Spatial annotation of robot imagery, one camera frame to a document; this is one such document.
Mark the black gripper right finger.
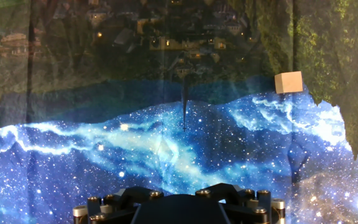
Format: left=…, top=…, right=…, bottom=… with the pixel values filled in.
left=195, top=182, right=287, bottom=224

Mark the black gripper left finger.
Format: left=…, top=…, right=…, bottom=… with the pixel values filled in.
left=72, top=185, right=164, bottom=224

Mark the galaxy and landscape printed cloth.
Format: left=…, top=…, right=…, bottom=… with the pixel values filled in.
left=0, top=0, right=358, bottom=224

